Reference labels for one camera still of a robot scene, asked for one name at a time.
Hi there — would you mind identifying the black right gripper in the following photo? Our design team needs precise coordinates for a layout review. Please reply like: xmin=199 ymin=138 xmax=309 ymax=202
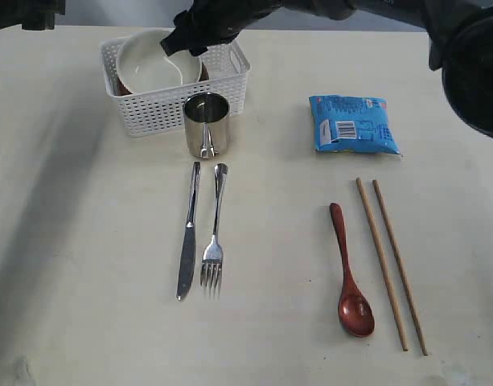
xmin=160 ymin=0 xmax=281 ymax=56

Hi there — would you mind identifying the cream ceramic bowl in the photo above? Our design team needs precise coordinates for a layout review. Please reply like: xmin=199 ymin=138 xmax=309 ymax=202
xmin=116 ymin=29 xmax=202 ymax=94

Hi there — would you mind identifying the shiny stainless steel cup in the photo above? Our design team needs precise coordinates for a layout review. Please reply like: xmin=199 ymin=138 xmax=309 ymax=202
xmin=183 ymin=92 xmax=230 ymax=159

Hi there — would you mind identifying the brown wooden plate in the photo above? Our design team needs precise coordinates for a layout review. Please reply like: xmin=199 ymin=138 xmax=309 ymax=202
xmin=116 ymin=64 xmax=209 ymax=96

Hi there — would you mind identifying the blue snack packet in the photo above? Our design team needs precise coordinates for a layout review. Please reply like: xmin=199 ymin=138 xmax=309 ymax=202
xmin=309 ymin=95 xmax=401 ymax=155

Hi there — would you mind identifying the steel cutlery handle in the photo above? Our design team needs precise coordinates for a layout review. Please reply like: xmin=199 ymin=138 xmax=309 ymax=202
xmin=176 ymin=162 xmax=200 ymax=302
xmin=200 ymin=163 xmax=228 ymax=295

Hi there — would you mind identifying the light wooden chopstick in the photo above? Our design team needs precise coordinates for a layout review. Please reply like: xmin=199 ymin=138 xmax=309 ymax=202
xmin=355 ymin=177 xmax=409 ymax=351

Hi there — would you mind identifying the dark-tipped wooden chopstick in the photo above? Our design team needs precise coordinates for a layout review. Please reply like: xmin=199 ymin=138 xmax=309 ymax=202
xmin=372 ymin=179 xmax=429 ymax=356

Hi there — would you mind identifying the dark red wooden spoon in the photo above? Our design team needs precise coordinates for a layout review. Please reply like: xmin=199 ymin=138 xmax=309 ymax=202
xmin=330 ymin=203 xmax=375 ymax=338

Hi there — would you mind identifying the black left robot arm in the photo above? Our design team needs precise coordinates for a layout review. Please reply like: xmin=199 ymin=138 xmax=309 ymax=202
xmin=0 ymin=0 xmax=66 ymax=31

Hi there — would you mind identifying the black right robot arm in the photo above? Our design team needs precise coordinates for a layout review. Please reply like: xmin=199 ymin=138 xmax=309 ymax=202
xmin=160 ymin=0 xmax=493 ymax=138

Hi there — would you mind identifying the white perforated plastic basket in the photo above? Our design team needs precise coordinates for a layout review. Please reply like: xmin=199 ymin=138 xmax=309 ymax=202
xmin=99 ymin=37 xmax=251 ymax=137

